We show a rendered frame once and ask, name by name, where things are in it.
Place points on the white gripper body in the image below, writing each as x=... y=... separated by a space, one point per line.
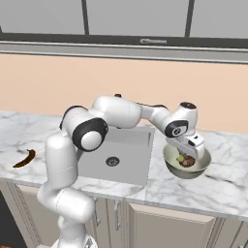
x=189 y=148

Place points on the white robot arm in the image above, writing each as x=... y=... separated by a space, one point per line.
x=61 y=155

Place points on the pale green bowl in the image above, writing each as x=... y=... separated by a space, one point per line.
x=185 y=172

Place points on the grey sink basin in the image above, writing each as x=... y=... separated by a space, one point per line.
x=129 y=161

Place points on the green vegetable piece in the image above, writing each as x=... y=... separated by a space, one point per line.
x=180 y=158

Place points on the reddish brown vegetable piece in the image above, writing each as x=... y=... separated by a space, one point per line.
x=188 y=161

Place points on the beige cupboard door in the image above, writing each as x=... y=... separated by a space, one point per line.
x=35 y=213
x=241 y=237
x=106 y=232
x=168 y=229

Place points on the dark brown banana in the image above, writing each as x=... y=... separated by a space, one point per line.
x=25 y=160

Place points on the window with dark frame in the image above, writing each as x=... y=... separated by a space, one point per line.
x=129 y=16

